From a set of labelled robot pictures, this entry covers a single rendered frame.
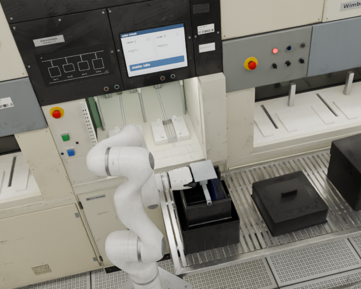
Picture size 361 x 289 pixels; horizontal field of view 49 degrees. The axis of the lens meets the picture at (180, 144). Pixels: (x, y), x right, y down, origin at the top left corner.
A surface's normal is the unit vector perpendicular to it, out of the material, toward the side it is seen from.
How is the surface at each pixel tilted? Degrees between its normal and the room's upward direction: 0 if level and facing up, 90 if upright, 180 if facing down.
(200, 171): 1
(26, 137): 90
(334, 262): 0
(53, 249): 90
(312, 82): 90
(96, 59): 90
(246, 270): 0
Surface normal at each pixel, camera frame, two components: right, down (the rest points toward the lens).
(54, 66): 0.20, 0.61
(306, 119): -0.10, -0.76
